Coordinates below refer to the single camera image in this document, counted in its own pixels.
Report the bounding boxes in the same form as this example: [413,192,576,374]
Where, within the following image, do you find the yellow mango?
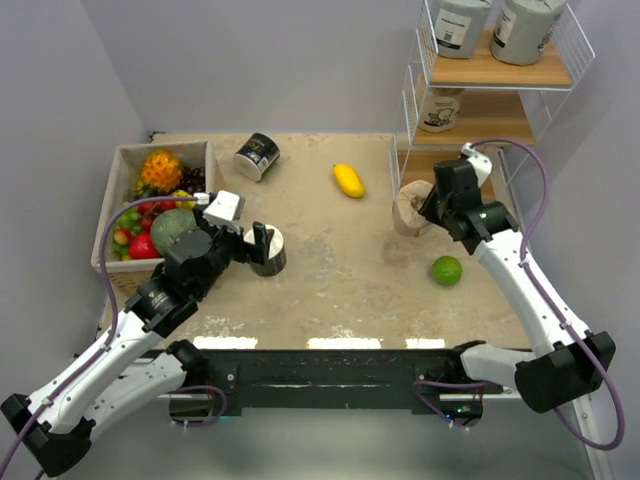
[333,164,366,199]

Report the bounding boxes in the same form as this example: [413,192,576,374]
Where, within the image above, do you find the yellow banana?
[171,189,196,211]

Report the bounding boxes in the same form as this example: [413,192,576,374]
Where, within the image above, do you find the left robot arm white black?
[1,207,275,477]

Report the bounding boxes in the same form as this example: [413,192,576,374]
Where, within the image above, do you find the clear white tissue roll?
[243,224,287,277]

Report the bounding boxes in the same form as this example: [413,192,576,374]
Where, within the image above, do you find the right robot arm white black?
[419,154,616,413]

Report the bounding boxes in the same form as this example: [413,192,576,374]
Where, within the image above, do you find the green netted melon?
[150,209,196,256]

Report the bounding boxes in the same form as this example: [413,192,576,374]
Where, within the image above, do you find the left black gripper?
[194,204,273,298]

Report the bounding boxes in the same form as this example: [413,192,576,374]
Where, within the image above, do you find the orange spiky fruit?
[136,149,184,195]

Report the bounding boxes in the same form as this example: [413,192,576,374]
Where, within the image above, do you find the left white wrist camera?
[203,190,245,234]

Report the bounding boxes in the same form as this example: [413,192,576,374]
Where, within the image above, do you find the black wrapped tissue roll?
[233,132,281,182]

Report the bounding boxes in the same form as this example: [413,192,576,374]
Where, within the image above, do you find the green lime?
[430,256,463,287]

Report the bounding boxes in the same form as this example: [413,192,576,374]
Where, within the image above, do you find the dark purple grapes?
[180,167,206,194]

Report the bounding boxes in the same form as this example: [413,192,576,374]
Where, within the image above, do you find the small peach fruit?
[113,228,133,246]

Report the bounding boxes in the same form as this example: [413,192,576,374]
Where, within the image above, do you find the green grapes bunch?
[112,208,141,257]

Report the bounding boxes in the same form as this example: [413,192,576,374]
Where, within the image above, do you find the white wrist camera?
[203,190,245,234]
[461,143,492,188]

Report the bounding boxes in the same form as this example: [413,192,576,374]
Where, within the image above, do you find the red apple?
[128,231,161,260]

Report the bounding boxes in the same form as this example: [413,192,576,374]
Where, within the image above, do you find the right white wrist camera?
[461,143,492,188]

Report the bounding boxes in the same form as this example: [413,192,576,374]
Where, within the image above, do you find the white wire wooden shelf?
[388,0,596,204]

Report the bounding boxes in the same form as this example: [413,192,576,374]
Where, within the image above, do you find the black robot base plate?
[167,340,502,419]

